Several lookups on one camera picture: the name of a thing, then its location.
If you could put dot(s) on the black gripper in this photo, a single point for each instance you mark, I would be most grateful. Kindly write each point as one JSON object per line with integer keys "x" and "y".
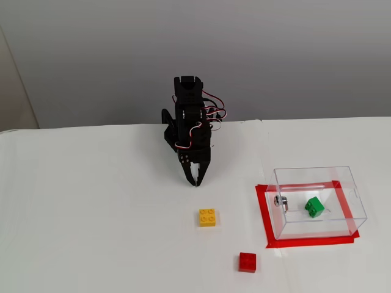
{"x": 200, "y": 158}

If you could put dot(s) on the green lego brick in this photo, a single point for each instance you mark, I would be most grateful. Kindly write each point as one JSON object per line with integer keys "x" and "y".
{"x": 314, "y": 207}

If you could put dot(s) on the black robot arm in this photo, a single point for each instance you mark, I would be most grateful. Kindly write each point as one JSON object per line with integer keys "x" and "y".
{"x": 188, "y": 95}

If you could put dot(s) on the yellow lego brick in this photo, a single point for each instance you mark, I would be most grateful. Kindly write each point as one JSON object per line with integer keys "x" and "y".
{"x": 208, "y": 217}

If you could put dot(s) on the red lego brick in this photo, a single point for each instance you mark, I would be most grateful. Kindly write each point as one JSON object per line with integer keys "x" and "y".
{"x": 247, "y": 262}

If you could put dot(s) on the transparent plastic box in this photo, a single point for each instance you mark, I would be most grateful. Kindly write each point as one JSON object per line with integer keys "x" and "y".
{"x": 317, "y": 227}

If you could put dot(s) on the silver cylinder lock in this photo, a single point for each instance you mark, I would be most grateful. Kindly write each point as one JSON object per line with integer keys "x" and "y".
{"x": 280, "y": 201}

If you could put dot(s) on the red tape frame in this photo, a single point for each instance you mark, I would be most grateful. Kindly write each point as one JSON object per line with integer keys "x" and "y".
{"x": 262, "y": 213}

